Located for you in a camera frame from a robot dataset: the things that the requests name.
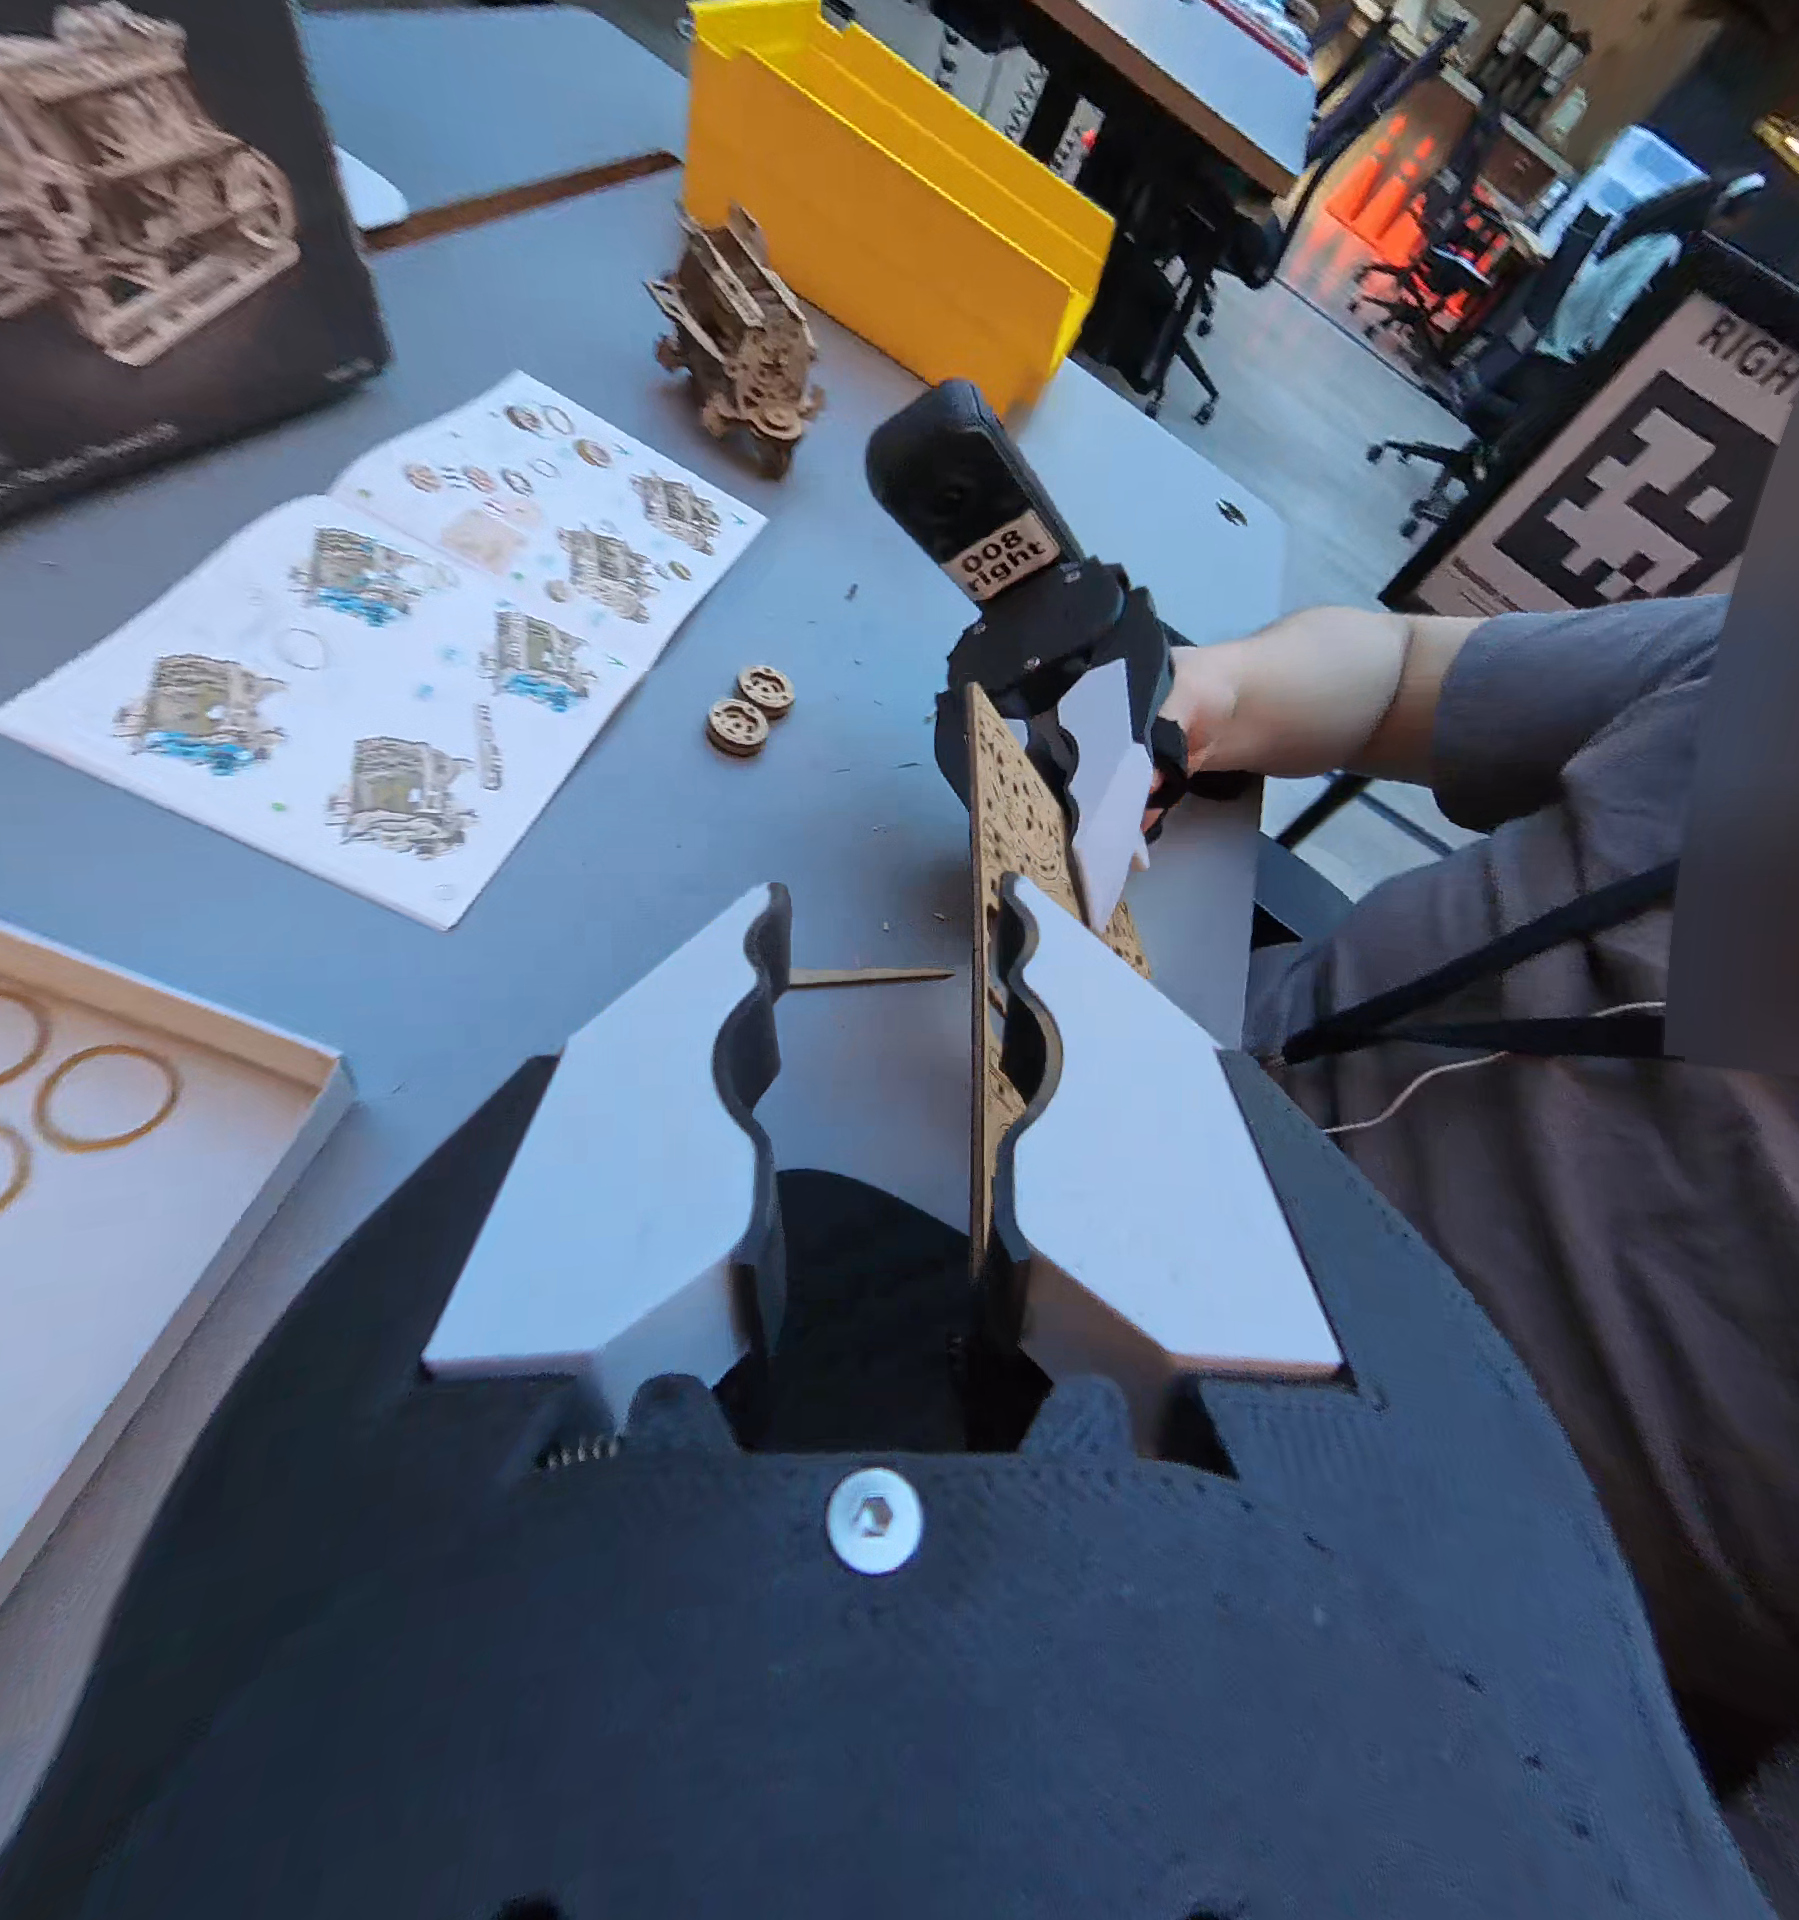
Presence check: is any person's right hand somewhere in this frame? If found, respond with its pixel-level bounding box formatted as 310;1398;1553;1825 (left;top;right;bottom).
1162;607;1389;781

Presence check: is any yellow plastic bin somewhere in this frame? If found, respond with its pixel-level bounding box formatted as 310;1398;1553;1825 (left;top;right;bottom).
684;0;1119;429

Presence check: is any thin white cable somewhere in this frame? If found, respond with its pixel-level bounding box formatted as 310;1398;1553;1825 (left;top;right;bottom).
1319;1002;1670;1135

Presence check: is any black-framed marker board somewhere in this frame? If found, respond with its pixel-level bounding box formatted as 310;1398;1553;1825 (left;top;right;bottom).
1379;241;1799;617

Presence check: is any black office chair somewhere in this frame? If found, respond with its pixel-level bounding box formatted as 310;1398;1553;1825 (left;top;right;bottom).
1356;90;1531;361
1093;150;1283;429

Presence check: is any partly built wooden model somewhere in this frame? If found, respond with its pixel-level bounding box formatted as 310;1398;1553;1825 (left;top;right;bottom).
644;202;828;483

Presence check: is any laser-cut wooden parts sheet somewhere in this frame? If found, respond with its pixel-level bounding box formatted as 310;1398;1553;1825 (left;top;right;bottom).
967;682;1153;1277

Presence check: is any white instruction booklet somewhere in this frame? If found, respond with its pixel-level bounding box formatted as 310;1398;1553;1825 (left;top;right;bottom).
0;369;769;932

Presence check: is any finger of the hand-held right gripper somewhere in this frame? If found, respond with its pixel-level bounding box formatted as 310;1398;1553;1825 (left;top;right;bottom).
1067;661;1160;929

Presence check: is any white box tray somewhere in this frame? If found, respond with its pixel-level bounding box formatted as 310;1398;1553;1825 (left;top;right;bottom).
0;896;359;1688

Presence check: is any wooden top table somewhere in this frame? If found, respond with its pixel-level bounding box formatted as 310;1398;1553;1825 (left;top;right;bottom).
1019;0;1322;196

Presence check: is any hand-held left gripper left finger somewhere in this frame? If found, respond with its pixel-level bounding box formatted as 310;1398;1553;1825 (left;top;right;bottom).
423;883;797;1423

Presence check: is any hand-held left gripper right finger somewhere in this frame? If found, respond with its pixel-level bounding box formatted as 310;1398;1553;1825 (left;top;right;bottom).
987;878;1345;1427

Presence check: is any dark model kit box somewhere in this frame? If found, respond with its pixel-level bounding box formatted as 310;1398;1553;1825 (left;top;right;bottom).
0;0;391;541

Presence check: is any person's right forearm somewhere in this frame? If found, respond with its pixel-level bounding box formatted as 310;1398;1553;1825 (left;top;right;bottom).
1370;592;1736;841

